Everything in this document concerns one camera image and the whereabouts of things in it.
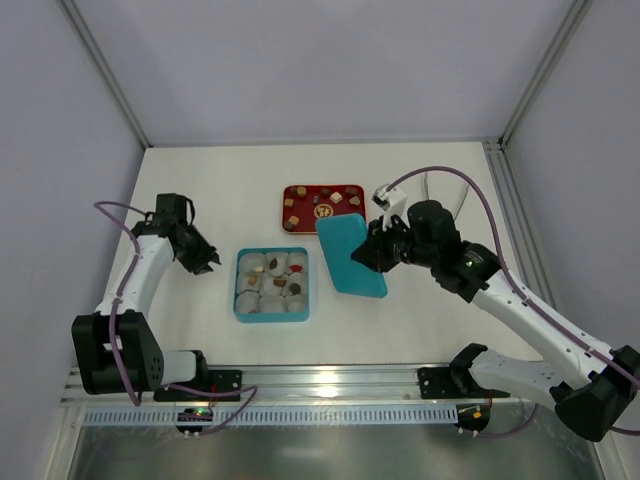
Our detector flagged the teal box lid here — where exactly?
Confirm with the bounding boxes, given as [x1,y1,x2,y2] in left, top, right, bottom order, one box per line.
[315,214,388,299]

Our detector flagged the metal tweezers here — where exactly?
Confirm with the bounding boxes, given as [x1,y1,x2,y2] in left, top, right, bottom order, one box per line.
[422,172,469,220]

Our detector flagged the teal box with paper cups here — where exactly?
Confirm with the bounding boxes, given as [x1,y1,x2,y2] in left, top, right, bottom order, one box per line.
[232,247,311,324]

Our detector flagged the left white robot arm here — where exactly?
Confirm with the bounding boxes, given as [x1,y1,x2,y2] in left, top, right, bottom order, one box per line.
[71,193,219,405]

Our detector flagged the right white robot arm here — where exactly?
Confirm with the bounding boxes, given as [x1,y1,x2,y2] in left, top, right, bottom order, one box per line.
[351,201,639,442]

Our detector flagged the red rectangular tray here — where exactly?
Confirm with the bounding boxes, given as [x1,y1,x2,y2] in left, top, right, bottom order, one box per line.
[281,184,366,234]

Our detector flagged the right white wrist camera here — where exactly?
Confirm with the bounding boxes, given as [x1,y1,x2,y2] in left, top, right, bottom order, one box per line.
[372,184,407,231]

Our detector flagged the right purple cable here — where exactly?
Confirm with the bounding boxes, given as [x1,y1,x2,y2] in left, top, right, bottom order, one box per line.
[384,165,640,439]

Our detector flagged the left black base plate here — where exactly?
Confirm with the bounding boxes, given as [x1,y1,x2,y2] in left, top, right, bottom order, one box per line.
[153,369,243,402]

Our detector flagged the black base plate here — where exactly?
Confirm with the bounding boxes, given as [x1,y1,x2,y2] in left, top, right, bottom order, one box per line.
[416,366,510,400]
[153,369,243,402]

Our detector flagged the aluminium front rail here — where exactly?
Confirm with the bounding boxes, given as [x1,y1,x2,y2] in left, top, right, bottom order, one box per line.
[59,363,551,404]

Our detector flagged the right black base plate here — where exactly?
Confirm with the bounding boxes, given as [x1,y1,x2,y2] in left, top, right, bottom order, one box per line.
[416,366,510,400]

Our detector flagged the slotted cable duct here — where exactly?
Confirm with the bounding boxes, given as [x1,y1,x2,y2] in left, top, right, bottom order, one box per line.
[82,403,458,427]

